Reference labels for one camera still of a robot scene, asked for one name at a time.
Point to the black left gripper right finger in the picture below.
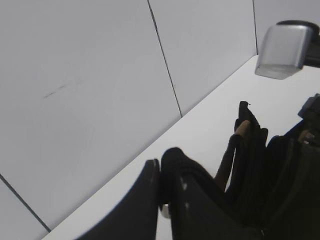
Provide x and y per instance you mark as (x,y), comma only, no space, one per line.
(197,217)

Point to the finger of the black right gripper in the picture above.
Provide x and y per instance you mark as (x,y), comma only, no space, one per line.
(311,108)

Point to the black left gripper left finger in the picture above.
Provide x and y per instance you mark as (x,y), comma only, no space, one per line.
(135,216)

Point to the black tote bag tan handles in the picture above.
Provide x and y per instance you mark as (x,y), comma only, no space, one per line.
(270,185)

